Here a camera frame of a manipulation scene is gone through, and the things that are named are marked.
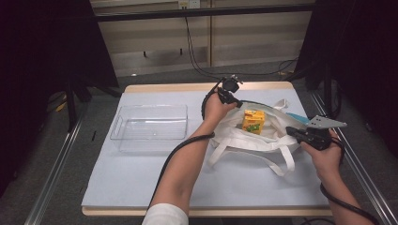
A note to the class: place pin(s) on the black horizontal frame bar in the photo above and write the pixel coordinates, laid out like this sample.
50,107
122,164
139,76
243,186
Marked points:
203,12

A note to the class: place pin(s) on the light blue table mat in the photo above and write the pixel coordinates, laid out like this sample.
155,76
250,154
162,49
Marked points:
125,181

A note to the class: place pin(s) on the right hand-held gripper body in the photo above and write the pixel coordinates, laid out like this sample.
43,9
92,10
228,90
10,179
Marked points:
319,139

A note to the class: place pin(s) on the person's left hand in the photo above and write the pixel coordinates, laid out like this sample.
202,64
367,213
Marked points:
214,111

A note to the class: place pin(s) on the person's right hand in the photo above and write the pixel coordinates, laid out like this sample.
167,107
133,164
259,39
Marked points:
327,161

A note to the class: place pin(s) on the small black floor item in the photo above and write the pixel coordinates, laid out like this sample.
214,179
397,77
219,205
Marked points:
93,136

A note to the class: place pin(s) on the yellow juice carton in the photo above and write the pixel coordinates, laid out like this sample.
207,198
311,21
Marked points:
253,122

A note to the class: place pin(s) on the black metal stand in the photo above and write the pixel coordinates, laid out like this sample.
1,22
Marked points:
71,106
328,90

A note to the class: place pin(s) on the wooden table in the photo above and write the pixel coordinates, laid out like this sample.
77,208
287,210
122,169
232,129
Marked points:
175,86

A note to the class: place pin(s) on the white tote bag colour patches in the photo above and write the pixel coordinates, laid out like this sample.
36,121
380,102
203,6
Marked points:
250,140

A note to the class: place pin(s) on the white sleeve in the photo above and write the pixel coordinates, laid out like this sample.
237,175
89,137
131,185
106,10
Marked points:
165,215

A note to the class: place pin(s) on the black curtain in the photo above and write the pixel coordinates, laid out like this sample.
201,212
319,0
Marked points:
37,62
363,62

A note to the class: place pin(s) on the white wall socket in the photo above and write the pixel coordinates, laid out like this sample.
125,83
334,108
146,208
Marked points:
189,3

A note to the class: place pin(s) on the clear plastic storage box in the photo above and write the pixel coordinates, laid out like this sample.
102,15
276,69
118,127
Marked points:
150,128

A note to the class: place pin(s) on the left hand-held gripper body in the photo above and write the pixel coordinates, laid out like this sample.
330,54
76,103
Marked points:
231,85

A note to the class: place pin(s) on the aluminium floor rail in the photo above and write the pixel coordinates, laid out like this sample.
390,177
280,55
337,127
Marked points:
359,168
51,178

